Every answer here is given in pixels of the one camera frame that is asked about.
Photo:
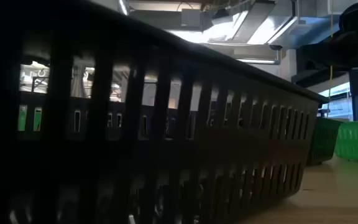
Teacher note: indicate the black dome security camera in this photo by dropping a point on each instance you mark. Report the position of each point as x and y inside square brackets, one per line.
[275, 47]

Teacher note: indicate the black slotted plastic basket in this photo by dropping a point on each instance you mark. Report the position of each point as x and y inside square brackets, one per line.
[166, 149]
[45, 119]

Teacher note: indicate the silver ceiling air duct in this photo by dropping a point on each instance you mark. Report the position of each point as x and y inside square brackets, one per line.
[259, 18]

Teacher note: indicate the grey ceiling unit box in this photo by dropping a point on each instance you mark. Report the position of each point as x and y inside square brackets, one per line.
[191, 18]

